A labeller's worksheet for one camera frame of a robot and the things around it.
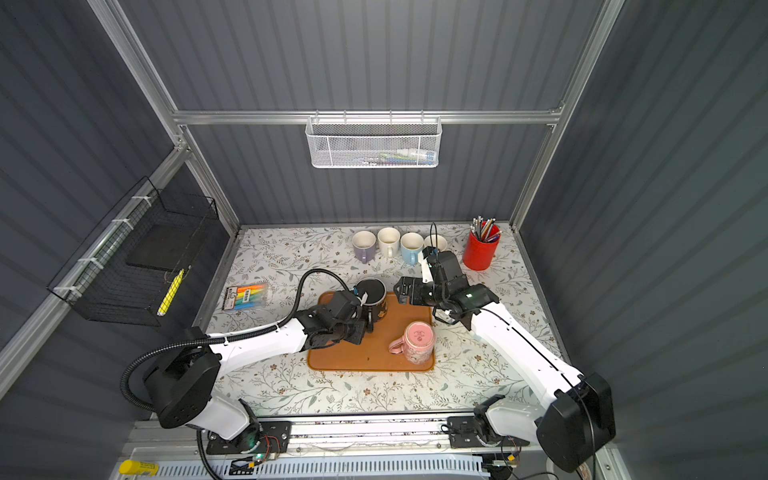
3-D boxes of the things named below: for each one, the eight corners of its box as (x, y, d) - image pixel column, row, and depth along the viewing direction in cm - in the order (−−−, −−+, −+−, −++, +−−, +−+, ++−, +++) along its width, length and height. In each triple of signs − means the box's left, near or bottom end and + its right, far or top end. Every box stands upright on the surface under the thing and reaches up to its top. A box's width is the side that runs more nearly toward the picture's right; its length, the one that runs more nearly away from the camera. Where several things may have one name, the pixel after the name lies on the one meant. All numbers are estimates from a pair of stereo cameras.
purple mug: (352, 269, 110) (350, 254, 103) (355, 245, 117) (353, 230, 110) (375, 269, 110) (374, 254, 103) (376, 245, 117) (375, 230, 110)
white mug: (377, 266, 109) (376, 250, 102) (378, 244, 117) (377, 227, 109) (400, 266, 109) (400, 250, 102) (399, 244, 117) (400, 227, 109)
